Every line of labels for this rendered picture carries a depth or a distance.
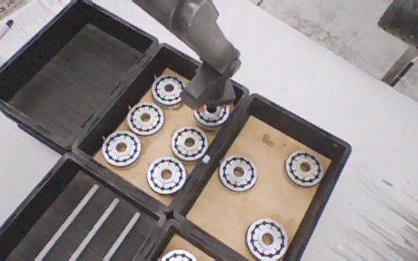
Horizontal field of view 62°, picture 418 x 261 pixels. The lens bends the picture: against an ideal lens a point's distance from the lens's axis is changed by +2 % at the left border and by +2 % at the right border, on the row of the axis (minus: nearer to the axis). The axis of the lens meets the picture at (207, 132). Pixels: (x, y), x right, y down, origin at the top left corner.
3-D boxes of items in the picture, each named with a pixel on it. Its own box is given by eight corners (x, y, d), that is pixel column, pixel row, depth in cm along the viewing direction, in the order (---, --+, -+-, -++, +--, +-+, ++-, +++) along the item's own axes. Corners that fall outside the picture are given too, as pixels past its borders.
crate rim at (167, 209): (162, 45, 102) (161, 40, 100) (250, 94, 97) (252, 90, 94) (71, 152, 87) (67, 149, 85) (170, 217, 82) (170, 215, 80)
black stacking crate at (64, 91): (89, 22, 116) (79, -5, 105) (163, 64, 111) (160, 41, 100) (-1, 111, 101) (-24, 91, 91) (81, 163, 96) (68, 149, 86)
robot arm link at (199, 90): (244, 58, 72) (211, 34, 73) (209, 96, 68) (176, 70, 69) (233, 85, 83) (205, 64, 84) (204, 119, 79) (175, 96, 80)
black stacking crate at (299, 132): (246, 111, 105) (252, 91, 95) (335, 160, 100) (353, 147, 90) (172, 223, 91) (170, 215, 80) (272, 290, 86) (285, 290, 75)
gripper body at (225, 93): (235, 101, 89) (238, 86, 82) (196, 109, 88) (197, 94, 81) (228, 80, 91) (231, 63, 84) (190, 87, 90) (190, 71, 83)
